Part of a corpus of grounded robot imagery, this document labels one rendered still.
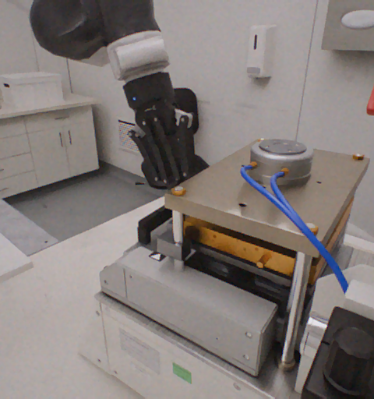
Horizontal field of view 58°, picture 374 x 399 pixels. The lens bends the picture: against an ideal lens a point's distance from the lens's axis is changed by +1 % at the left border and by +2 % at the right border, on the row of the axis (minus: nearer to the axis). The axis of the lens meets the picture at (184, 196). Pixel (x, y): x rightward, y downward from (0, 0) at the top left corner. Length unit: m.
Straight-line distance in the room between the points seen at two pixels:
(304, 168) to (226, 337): 0.22
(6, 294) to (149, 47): 0.63
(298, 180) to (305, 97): 1.59
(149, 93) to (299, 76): 1.56
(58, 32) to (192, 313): 0.42
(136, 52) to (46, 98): 2.63
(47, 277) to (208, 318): 0.56
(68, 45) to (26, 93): 2.47
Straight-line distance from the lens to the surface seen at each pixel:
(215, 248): 0.44
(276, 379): 0.44
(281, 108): 2.08
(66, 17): 0.55
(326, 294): 0.34
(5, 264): 0.95
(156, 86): 0.52
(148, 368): 0.56
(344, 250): 0.60
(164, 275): 0.44
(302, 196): 0.41
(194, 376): 0.49
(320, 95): 1.98
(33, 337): 0.76
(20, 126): 2.93
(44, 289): 0.87
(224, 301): 0.41
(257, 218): 0.35
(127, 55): 0.47
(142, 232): 0.55
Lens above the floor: 1.28
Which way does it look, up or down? 26 degrees down
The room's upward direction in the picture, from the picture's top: straight up
